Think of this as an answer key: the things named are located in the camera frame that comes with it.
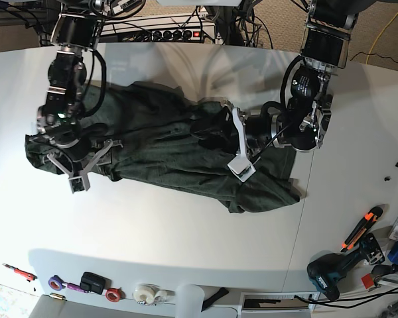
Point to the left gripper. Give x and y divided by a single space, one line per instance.
226 131

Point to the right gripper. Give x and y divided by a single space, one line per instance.
77 164

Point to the dark green t-shirt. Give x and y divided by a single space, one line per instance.
153 123

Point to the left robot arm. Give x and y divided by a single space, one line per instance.
300 118

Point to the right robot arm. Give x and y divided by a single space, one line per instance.
58 121

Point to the black power strip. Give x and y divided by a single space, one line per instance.
184 35

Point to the purple tape roll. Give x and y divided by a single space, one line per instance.
56 283

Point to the red black screwdriver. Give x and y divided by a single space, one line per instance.
26 275

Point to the red tape roll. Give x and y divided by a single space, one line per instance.
113 295

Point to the clear tape dispenser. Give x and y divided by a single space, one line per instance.
146 294

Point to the white paper roll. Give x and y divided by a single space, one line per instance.
189 300

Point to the orange black utility knife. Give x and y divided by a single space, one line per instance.
362 227

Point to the red square tag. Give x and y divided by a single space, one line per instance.
368 281

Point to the black action camera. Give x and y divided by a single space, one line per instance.
91 282

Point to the teal black cordless drill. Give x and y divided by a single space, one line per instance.
325 272

